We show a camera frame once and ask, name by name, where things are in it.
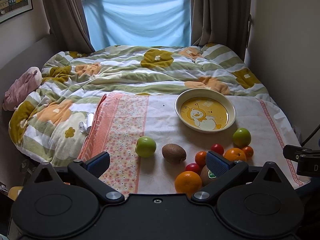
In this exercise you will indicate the cream bowl with duck print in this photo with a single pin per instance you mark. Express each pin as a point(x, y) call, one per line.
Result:
point(205, 111)

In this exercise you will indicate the light blue window sheet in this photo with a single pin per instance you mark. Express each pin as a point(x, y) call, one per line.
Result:
point(138, 22)

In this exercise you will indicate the floral striped quilt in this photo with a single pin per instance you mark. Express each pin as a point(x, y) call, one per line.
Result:
point(45, 126)

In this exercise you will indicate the large orange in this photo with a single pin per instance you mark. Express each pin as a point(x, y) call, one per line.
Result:
point(188, 182)
point(235, 154)

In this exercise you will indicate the small mandarin orange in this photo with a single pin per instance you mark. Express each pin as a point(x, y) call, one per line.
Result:
point(200, 158)

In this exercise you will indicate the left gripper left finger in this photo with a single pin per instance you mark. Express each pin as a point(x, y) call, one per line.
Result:
point(86, 174)

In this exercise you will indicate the grey bed headboard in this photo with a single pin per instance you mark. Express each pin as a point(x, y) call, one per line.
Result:
point(35, 55)

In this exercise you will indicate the green apple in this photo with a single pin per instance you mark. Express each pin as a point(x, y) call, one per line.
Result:
point(241, 137)
point(145, 147)

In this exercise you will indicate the brown curtain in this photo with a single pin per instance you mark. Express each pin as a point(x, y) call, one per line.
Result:
point(221, 21)
point(68, 24)

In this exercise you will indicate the white pink floral cloth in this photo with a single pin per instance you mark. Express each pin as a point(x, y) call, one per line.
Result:
point(123, 119)

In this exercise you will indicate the brown left curtain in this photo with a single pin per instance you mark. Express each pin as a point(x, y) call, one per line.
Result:
point(68, 24)

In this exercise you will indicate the pink plush toy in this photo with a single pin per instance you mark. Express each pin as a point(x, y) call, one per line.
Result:
point(29, 81)

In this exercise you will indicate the plain brown kiwi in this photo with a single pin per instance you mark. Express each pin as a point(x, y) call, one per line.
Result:
point(174, 153)

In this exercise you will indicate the brown right curtain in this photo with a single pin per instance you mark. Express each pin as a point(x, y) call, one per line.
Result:
point(221, 21)

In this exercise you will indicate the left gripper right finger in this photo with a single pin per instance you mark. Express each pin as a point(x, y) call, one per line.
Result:
point(228, 174)

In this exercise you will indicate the kiwi with green sticker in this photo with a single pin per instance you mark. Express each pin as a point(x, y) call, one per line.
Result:
point(207, 176)

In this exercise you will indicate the red cherry tomato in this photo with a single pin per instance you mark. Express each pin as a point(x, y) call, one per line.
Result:
point(218, 149)
point(194, 167)

